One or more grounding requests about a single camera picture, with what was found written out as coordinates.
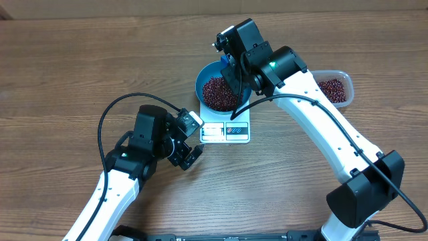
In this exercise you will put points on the clear plastic food container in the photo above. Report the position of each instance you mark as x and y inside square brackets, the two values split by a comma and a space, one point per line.
[336, 85]

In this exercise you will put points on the teal round bowl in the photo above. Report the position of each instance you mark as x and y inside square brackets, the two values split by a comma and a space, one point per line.
[211, 70]

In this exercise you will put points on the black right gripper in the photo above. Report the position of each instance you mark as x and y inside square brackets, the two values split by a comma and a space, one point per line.
[233, 75]

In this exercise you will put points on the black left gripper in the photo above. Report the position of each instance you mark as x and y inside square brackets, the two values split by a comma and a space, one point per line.
[183, 149]

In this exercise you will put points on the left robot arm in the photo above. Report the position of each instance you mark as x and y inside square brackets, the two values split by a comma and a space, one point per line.
[156, 135]

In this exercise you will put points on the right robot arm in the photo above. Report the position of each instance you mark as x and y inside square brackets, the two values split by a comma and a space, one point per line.
[369, 179]

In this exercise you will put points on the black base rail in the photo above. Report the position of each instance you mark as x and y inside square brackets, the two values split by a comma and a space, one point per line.
[230, 237]

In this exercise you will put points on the white digital kitchen scale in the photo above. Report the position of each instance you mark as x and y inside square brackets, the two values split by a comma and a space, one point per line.
[219, 129]

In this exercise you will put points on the blue plastic measuring scoop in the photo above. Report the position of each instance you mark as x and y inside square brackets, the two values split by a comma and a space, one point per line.
[224, 59]

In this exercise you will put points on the red adzuki beans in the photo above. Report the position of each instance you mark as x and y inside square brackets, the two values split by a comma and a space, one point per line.
[218, 96]

